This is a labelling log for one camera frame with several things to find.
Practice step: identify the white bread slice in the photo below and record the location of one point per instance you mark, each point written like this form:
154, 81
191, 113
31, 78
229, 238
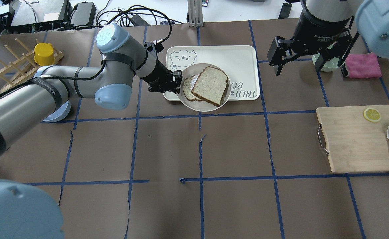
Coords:
214, 74

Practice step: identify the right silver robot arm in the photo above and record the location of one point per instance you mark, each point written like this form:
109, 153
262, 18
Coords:
368, 18

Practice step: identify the yellow cup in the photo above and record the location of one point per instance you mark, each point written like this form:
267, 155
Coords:
44, 54

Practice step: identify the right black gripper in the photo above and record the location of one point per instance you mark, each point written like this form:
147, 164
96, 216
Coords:
315, 30

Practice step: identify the bread slice under egg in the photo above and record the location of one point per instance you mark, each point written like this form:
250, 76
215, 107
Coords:
208, 90

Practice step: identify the cream round plate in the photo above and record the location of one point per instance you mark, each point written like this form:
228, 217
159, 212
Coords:
201, 106

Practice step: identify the green bowl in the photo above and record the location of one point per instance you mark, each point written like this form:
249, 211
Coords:
329, 66

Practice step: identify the cream bear tray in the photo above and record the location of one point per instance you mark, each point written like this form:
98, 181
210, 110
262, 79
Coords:
237, 61

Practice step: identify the aluminium frame post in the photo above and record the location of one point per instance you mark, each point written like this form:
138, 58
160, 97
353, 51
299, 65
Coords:
195, 13

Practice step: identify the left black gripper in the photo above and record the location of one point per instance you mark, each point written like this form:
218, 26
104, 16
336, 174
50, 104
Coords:
157, 75

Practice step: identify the fried egg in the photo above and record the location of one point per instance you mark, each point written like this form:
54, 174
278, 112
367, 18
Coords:
193, 81

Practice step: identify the bamboo cutting board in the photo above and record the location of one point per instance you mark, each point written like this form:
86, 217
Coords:
355, 145

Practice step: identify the wooden rack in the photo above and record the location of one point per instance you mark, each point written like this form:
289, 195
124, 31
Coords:
17, 60

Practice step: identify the blue bowl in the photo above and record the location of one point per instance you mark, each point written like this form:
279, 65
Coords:
59, 114

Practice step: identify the pink cloth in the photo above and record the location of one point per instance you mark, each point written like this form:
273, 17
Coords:
361, 66

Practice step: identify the lemon slice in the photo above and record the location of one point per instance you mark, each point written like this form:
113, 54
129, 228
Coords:
372, 115

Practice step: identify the black electronics boxes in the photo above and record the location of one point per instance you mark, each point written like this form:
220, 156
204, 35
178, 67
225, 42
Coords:
28, 16

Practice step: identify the black power adapter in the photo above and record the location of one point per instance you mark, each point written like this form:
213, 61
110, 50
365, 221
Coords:
285, 10

